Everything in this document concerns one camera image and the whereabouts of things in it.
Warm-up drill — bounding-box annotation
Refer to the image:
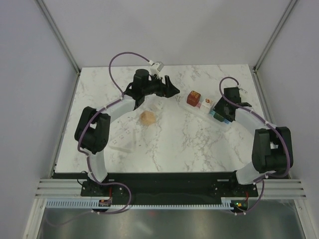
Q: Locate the white cable duct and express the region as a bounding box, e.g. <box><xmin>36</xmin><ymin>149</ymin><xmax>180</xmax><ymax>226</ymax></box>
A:
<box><xmin>45</xmin><ymin>199</ymin><xmax>233</xmax><ymax>210</ymax></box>

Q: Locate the white cube socket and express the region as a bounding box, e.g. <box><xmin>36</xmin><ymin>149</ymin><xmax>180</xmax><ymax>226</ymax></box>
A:
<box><xmin>150</xmin><ymin>101</ymin><xmax>164</xmax><ymax>112</ymax></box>

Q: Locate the green cube plug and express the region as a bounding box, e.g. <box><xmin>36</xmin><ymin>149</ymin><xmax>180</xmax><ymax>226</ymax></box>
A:
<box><xmin>213</xmin><ymin>113</ymin><xmax>224</xmax><ymax>122</ymax></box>

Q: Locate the aluminium frame rail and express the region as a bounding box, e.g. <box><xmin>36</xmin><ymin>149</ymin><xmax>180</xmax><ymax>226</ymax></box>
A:
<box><xmin>35</xmin><ymin>179</ymin><xmax>306</xmax><ymax>200</ymax></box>

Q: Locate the white cube plug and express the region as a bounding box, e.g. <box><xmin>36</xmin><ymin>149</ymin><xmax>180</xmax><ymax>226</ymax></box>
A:
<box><xmin>199</xmin><ymin>98</ymin><xmax>213</xmax><ymax>114</ymax></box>

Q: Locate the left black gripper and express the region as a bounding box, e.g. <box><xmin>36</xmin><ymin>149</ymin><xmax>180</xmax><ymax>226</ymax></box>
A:
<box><xmin>143</xmin><ymin>74</ymin><xmax>180</xmax><ymax>99</ymax></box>

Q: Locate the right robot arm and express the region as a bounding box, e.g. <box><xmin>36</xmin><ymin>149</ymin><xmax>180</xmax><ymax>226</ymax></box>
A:
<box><xmin>213</xmin><ymin>87</ymin><xmax>294</xmax><ymax>196</ymax></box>

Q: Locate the red cube plug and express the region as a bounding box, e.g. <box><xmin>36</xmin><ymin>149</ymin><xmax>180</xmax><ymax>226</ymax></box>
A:
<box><xmin>186</xmin><ymin>91</ymin><xmax>201</xmax><ymax>107</ymax></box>

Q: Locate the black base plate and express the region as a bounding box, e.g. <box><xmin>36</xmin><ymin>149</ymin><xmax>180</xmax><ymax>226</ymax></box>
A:
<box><xmin>81</xmin><ymin>172</ymin><xmax>258</xmax><ymax>204</ymax></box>

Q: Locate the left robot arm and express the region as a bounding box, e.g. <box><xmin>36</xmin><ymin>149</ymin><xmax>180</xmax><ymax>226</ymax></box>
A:
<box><xmin>74</xmin><ymin>69</ymin><xmax>180</xmax><ymax>196</ymax></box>

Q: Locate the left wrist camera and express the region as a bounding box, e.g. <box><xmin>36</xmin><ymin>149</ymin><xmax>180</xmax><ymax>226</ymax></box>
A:
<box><xmin>151</xmin><ymin>61</ymin><xmax>164</xmax><ymax>72</ymax></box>

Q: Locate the beige cube plug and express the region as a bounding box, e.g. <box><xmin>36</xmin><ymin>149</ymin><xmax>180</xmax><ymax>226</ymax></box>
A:
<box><xmin>140</xmin><ymin>111</ymin><xmax>156</xmax><ymax>126</ymax></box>

